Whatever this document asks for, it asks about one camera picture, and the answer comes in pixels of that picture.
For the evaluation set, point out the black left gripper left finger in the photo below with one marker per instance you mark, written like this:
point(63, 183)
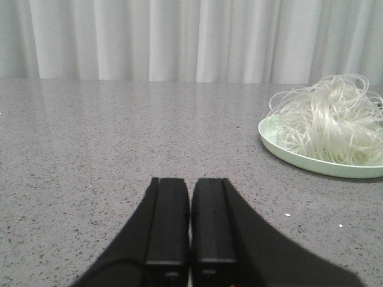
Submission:
point(153, 246)

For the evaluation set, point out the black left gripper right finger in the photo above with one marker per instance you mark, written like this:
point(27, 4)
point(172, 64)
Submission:
point(232, 245)

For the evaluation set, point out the white vermicelli noodle bundle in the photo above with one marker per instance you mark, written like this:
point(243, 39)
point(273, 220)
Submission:
point(337, 120)

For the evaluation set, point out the light green round plate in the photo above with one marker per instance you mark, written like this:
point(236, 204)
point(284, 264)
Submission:
point(268, 130)

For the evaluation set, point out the white pleated curtain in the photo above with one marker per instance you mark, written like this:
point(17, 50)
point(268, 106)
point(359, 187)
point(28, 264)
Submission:
point(283, 42)

